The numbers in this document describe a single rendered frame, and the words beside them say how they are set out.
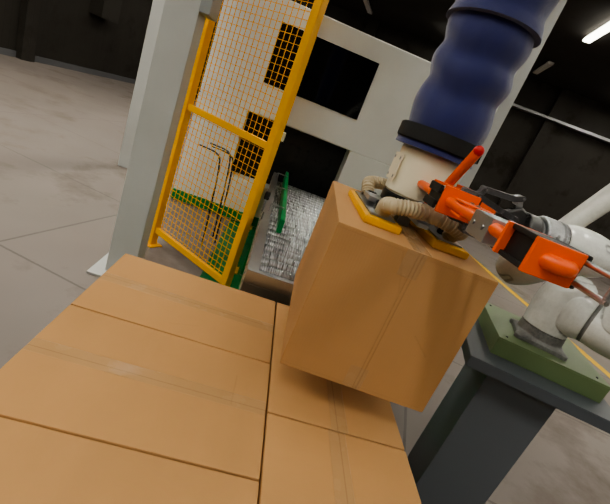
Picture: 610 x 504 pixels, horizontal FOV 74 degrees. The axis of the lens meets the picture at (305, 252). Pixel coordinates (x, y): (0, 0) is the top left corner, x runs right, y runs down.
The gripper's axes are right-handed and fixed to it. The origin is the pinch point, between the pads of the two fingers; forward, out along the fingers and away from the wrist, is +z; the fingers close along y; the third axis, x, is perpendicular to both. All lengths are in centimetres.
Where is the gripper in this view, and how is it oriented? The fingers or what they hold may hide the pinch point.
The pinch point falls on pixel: (454, 202)
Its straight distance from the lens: 94.8
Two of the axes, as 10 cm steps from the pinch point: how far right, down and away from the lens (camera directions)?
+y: -3.6, 8.7, 3.3
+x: -0.2, -3.6, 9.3
